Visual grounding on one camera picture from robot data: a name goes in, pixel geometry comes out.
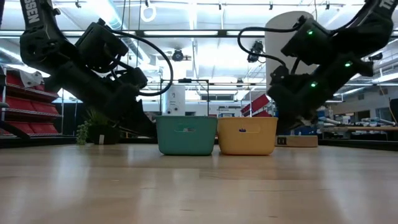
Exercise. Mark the black overhead light bar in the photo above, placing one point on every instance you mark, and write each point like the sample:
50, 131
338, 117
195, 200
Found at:
222, 33

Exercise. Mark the white plastic cover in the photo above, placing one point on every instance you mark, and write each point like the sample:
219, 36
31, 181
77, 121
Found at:
31, 79

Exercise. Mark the shelf with red bins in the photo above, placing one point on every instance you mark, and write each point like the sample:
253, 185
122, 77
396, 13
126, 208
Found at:
18, 104

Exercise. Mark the black aluminium table frame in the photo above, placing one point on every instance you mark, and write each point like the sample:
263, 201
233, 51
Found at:
46, 140

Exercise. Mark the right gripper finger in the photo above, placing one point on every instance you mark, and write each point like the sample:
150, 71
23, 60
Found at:
301, 116
284, 116

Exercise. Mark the black hanging camera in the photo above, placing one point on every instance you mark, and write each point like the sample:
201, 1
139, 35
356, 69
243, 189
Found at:
256, 49

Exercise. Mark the teal plastic bin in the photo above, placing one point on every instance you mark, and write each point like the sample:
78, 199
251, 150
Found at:
186, 143

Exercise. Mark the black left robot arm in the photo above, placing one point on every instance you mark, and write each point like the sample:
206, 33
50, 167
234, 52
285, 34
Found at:
46, 46

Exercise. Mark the white cylinder table lamp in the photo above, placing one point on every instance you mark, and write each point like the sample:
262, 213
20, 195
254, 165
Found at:
276, 46

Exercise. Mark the round black ceiling fixture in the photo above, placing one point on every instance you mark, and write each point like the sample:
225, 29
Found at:
178, 56

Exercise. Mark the small potted green plant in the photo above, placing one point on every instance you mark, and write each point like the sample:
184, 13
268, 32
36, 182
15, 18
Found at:
102, 135

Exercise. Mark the tilted red bin rack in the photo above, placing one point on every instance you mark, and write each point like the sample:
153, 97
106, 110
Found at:
258, 104

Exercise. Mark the white cylindrical tank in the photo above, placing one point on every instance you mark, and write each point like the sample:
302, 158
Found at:
174, 99

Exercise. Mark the yellow plastic bin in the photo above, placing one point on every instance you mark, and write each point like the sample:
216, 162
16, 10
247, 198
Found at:
245, 143

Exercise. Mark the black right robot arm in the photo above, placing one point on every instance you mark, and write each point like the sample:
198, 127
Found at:
357, 40

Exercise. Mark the wooden workbench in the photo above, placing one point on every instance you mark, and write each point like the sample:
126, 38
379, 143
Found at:
373, 128

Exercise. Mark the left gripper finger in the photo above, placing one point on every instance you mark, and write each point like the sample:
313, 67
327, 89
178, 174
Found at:
127, 124
138, 113

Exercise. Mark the black metal stand frame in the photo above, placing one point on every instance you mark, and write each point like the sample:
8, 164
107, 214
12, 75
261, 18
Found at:
186, 81

